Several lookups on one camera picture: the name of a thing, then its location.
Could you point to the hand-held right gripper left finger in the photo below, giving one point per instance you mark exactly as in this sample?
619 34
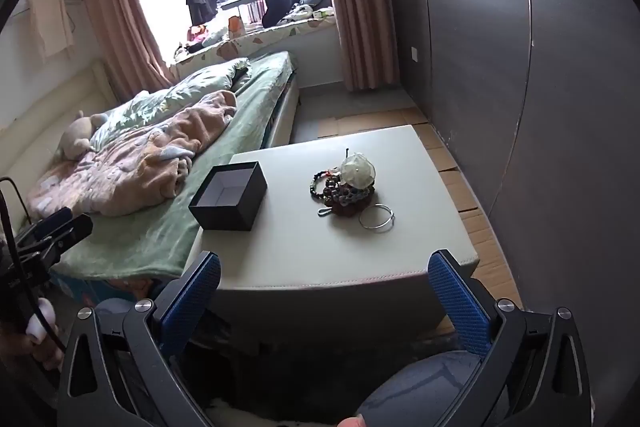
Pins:
190 302

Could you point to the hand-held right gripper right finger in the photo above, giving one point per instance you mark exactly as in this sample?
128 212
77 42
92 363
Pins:
460 302

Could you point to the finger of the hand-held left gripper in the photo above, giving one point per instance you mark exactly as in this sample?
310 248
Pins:
72 232
50 221

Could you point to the black jewelry box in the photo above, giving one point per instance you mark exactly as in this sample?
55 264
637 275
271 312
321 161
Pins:
235 212

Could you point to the silver bangle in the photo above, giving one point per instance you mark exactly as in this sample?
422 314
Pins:
377 205

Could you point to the person's left hand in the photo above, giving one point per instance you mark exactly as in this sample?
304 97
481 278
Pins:
47 354

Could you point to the bed with green sheet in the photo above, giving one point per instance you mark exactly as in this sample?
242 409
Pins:
150 237

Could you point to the beige plush toy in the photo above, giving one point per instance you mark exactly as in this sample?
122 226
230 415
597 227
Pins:
75 134

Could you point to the person's grey trouser leg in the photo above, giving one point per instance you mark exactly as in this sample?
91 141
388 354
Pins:
420 387

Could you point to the cardboard floor sheets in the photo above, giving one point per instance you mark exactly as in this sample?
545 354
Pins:
460 187

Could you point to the pink fleece blanket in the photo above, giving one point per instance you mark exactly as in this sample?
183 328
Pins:
150 147

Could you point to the white low table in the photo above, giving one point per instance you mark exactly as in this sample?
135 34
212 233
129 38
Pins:
300 257

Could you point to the cream padded headboard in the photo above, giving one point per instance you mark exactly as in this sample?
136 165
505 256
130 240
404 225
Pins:
45 97

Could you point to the green floral quilt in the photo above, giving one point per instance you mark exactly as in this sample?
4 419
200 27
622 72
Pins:
200 82

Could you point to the beige hanging towel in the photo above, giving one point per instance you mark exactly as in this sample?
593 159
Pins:
50 19

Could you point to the pink clothing pile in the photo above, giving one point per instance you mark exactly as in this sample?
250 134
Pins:
197 38

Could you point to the patterned window seat cushion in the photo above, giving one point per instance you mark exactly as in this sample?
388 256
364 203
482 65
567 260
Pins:
260 39

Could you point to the dark grey wardrobe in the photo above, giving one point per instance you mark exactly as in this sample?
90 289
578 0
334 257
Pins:
500 32

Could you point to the black clothing pile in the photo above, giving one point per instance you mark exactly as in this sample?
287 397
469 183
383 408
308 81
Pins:
282 4

